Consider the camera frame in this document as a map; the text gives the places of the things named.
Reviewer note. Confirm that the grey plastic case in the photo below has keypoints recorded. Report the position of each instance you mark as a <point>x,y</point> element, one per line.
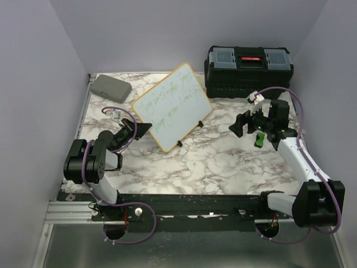
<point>111,88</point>

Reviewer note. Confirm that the green whiteboard eraser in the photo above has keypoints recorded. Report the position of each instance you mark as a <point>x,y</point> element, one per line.
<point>259,140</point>

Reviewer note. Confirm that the black plastic toolbox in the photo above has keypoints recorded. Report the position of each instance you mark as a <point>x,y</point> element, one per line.
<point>235,72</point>

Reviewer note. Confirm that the aluminium frame rail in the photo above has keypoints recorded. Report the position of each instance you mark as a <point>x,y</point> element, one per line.
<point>65,209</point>

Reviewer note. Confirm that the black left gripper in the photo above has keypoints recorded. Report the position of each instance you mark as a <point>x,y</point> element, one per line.
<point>141,128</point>

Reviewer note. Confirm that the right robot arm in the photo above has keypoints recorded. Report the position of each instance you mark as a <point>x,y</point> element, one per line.
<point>319,200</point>

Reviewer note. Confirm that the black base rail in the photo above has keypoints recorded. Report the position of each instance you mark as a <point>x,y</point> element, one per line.
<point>143,213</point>

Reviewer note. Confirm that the yellow framed whiteboard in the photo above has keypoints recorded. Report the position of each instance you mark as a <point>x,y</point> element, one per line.
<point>174,106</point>

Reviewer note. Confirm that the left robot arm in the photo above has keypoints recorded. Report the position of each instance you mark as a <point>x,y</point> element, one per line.
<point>87,161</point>

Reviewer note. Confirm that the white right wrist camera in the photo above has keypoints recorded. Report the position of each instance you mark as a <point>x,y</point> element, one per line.
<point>257,100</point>

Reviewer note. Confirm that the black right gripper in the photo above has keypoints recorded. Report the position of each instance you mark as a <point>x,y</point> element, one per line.
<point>245,118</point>

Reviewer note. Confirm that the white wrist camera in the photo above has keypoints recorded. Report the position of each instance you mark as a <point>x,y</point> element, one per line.
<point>115,114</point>
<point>257,100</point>

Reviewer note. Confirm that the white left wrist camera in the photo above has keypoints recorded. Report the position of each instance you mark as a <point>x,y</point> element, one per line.
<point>115,114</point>

